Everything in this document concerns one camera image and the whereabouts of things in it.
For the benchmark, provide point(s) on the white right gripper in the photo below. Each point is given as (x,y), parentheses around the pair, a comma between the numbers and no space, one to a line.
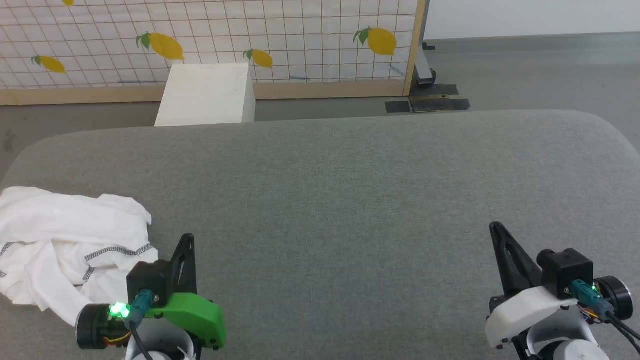
(525,312)

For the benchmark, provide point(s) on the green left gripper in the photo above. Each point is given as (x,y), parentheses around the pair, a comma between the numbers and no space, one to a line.
(195,315)

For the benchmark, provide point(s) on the white long sleeve shirt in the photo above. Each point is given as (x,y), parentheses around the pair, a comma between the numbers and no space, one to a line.
(55,235)

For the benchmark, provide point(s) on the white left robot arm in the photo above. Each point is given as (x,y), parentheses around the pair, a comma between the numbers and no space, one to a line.
(160,350)

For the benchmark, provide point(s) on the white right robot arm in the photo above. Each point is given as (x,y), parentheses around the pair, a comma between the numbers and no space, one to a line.
(565,350)

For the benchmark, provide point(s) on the white box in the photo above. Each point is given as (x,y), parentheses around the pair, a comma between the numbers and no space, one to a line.
(205,95)

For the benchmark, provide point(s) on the grey metal partition foot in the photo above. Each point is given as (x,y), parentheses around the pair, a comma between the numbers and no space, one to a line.
(424,67)

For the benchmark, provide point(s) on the lemon print partition panel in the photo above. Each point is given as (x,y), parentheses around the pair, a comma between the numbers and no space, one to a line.
(300,30)

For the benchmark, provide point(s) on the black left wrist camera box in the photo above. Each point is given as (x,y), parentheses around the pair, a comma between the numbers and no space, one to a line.
(147,277)

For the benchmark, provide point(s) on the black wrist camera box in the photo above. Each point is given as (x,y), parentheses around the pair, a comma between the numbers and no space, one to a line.
(147,277)
(565,270)

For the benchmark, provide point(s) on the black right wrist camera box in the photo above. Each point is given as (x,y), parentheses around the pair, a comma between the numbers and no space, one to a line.
(565,270)

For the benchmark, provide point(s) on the black floor base plate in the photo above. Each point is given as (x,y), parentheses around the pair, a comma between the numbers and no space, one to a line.
(430,104)

